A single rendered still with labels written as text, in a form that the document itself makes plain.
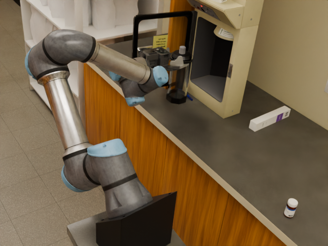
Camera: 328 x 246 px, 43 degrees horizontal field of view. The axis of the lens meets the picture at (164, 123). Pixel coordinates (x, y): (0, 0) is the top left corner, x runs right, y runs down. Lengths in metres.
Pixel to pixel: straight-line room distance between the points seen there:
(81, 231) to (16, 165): 1.82
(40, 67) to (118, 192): 0.51
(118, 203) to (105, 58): 0.50
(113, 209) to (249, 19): 1.04
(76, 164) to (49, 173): 1.77
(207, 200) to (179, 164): 0.23
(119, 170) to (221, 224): 0.77
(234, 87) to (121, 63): 0.70
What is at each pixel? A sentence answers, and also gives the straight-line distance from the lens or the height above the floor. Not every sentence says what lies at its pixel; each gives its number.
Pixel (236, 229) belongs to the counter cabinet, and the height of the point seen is 0.73.
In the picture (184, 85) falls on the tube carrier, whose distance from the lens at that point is 1.95.
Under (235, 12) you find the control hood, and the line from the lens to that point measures 1.84.
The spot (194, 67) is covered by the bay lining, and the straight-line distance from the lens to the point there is 2.22.
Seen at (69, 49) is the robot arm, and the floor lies 1.48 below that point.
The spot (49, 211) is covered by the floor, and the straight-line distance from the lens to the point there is 2.90.
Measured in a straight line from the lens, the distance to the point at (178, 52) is 1.92.
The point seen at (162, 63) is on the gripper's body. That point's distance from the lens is 1.83.
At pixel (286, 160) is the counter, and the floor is 0.94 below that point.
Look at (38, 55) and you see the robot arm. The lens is 1.49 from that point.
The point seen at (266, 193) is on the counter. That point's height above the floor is 0.94.
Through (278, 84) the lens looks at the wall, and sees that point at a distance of 2.39.
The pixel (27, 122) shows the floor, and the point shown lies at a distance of 3.71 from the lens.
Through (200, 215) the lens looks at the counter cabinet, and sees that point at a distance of 2.05.
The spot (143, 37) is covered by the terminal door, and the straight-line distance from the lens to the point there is 2.04.
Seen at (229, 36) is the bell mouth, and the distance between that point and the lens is 2.01.
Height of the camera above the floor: 2.08
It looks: 34 degrees down
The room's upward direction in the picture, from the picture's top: 6 degrees clockwise
